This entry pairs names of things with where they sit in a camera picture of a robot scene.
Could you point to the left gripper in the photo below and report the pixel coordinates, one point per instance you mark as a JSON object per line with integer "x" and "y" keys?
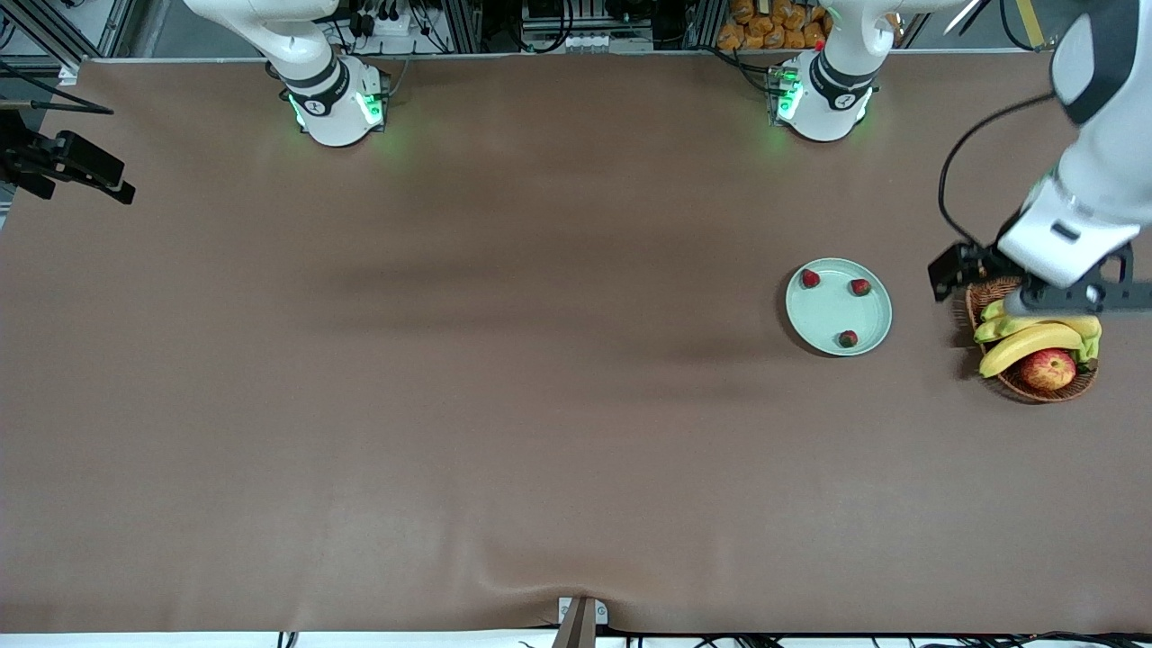
{"x": 985, "y": 258}

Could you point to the red strawberry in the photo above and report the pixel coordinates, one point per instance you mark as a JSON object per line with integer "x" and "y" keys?
{"x": 811, "y": 279}
{"x": 861, "y": 287}
{"x": 849, "y": 338}

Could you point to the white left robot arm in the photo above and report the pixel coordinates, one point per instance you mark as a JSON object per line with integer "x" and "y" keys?
{"x": 823, "y": 99}

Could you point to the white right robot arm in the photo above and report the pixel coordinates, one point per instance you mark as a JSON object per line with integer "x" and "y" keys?
{"x": 337, "y": 108}

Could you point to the mint green round plate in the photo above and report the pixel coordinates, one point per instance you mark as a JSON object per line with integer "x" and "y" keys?
{"x": 832, "y": 315}

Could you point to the red yellow apple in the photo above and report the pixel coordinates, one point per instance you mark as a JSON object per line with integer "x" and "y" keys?
{"x": 1048, "y": 369}

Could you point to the brown wicker basket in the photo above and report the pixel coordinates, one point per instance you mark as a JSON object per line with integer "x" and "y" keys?
{"x": 1026, "y": 387}

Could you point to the pile of orange bread rolls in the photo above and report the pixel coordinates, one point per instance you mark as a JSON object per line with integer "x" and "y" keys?
{"x": 774, "y": 31}

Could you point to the white power strip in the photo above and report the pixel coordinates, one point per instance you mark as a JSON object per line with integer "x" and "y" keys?
{"x": 391, "y": 27}

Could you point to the brown table mat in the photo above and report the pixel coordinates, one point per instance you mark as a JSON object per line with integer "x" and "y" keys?
{"x": 450, "y": 405}

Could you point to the white connector block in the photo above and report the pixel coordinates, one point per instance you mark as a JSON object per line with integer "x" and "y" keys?
{"x": 585, "y": 41}

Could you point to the aluminium frame post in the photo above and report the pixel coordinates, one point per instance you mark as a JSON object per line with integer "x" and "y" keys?
{"x": 702, "y": 22}
{"x": 461, "y": 22}

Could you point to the grey metal bracket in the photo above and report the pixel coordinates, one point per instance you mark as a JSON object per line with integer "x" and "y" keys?
{"x": 580, "y": 625}

